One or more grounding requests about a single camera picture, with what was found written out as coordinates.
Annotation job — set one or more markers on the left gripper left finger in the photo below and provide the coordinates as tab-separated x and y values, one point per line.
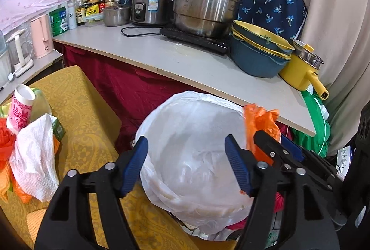
67	223

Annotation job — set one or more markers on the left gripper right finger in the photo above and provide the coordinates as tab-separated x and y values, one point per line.
306	222

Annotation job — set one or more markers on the white paper towel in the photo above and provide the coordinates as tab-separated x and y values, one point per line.
33	160

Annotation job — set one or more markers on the small green drink carton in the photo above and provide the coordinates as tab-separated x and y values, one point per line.
58	129

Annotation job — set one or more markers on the orange printed plastic bag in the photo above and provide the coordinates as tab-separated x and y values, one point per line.
7	178

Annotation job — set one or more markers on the pink paper cup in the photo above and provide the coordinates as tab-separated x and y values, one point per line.
20	108

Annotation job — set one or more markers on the yellow green snack bag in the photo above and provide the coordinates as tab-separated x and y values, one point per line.
40	106

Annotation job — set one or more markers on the orange mesh cloth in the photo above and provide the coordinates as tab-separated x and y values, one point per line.
33	220

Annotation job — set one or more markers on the trash bin with white liner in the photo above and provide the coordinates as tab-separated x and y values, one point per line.
187	172

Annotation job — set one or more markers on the green plastic bag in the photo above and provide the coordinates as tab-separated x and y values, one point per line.
319	143

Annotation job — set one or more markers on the yellow electric pot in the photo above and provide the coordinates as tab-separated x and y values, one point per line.
303	69

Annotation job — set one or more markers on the red satin counter skirt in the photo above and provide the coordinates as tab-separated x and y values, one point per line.
132	92

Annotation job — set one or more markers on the beige curtain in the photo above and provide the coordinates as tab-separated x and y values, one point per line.
338	30

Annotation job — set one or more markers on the white dish rack with cover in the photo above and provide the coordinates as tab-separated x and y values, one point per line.
5	62

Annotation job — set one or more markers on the stacked blue yellow basins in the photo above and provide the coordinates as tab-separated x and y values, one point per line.
257	51

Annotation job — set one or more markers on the white glass blender kettle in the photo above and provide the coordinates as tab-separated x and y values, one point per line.
20	52

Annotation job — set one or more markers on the black induction cooktop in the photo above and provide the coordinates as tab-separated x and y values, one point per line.
219	46

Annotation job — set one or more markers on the pink electric kettle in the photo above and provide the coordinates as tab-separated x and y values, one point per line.
42	37

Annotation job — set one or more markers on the green packet on counter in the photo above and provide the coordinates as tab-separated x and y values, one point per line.
58	21

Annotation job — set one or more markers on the white bottle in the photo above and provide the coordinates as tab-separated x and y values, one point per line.
72	19

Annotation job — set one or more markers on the dark soy sauce bottle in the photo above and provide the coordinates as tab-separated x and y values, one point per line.
80	12

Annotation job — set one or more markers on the small steel lidded pot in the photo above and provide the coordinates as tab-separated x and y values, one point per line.
117	14

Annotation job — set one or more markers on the steel rice cooker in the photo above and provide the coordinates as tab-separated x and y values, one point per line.
151	12

